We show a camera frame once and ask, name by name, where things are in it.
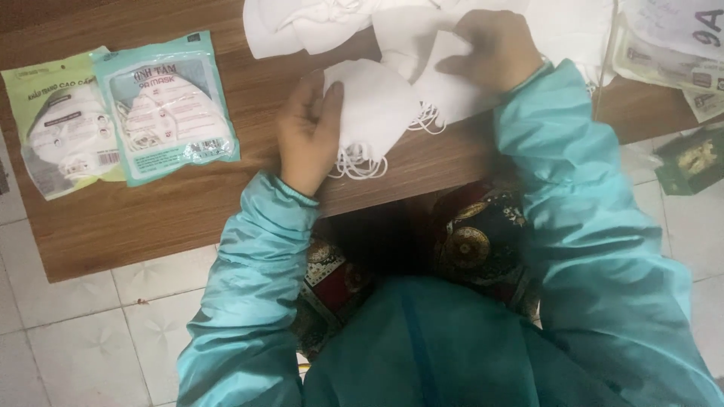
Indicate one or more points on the pale labelled mask packet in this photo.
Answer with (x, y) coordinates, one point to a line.
(650, 65)

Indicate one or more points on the small pale labelled packet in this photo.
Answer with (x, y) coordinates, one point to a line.
(704, 104)

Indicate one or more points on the white printed plastic bag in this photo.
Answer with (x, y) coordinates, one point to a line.
(679, 22)

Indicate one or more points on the person's patterned trousers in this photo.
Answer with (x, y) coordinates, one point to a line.
(475, 237)

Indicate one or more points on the person's left hand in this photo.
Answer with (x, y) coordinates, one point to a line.
(302, 135)

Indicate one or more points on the light green mask packet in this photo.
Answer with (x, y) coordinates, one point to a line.
(62, 130)

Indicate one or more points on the white face mask with loops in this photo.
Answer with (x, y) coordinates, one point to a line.
(452, 93)
(376, 107)

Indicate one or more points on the person's teal jacket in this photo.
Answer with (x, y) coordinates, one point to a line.
(441, 345)

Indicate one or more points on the person's right hand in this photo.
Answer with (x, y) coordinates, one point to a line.
(500, 48)

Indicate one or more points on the dark green box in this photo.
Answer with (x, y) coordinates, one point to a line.
(693, 161)

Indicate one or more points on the pile of white face masks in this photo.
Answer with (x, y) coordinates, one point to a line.
(350, 22)

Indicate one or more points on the teal mask packet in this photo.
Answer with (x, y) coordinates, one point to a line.
(167, 110)

